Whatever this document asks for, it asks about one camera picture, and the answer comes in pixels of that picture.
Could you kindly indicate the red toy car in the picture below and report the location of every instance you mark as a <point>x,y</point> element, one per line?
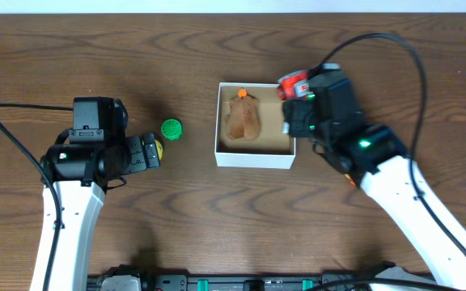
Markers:
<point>296,85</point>

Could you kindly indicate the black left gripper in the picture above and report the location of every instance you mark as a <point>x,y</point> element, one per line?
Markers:
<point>150,149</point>

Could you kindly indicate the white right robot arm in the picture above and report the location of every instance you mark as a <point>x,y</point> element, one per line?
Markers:
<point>376,161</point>

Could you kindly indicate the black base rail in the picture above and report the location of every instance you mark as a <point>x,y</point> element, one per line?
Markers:
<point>385,276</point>

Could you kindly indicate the orange rubber duck blue cap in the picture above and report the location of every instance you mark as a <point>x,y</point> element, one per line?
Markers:
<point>350,180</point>

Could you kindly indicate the yellow ball blue letters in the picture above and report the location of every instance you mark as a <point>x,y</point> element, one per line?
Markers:
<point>159,148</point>

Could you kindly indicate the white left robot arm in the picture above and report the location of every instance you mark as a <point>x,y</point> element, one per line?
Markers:
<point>77,176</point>

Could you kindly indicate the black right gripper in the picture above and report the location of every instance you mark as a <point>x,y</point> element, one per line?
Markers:
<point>297,111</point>

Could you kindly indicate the white open cardboard box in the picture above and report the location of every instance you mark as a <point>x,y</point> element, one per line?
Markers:
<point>273,149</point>

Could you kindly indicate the green plastic turbine toy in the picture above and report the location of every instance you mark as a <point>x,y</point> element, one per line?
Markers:
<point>171,129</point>

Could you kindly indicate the brown plush capybara toy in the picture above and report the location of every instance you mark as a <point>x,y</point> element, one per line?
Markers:
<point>243,121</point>

